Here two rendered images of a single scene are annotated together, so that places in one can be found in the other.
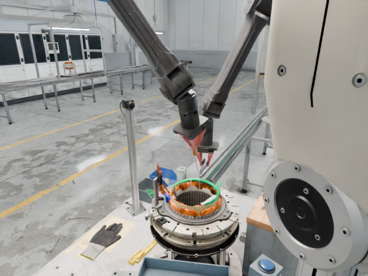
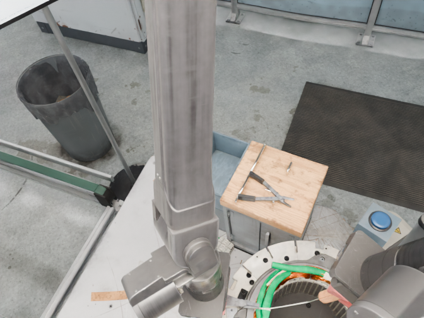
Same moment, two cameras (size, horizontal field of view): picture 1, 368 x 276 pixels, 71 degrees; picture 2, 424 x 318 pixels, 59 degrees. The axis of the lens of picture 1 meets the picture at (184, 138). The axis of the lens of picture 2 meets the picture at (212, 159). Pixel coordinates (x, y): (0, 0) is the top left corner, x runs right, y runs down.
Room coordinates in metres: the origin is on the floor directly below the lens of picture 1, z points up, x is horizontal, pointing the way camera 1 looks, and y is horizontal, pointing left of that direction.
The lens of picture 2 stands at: (0.91, 0.08, 1.84)
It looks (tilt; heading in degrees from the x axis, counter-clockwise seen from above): 56 degrees down; 272
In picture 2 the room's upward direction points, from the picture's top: 9 degrees counter-clockwise
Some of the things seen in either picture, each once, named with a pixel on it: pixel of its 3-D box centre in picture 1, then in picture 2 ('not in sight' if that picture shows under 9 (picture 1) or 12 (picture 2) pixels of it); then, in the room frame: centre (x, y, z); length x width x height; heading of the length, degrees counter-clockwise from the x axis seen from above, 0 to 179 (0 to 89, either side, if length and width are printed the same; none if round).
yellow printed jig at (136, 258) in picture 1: (148, 245); not in sight; (0.90, 0.16, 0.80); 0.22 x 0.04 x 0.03; 146
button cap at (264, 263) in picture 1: (266, 264); (380, 219); (0.57, -0.24, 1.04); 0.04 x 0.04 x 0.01
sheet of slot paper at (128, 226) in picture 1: (103, 236); not in sight; (0.97, 0.38, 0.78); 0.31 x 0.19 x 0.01; 153
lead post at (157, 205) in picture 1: (156, 194); not in sight; (0.77, 0.09, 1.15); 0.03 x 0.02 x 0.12; 139
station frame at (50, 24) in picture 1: (70, 51); not in sight; (7.09, 2.98, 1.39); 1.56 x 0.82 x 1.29; 153
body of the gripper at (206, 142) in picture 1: (205, 139); (204, 278); (0.96, -0.09, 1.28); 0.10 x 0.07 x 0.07; 75
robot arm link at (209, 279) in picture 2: (205, 124); (195, 267); (0.96, -0.08, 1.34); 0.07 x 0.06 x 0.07; 25
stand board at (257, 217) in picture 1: (280, 213); (274, 185); (0.79, -0.36, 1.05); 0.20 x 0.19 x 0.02; 148
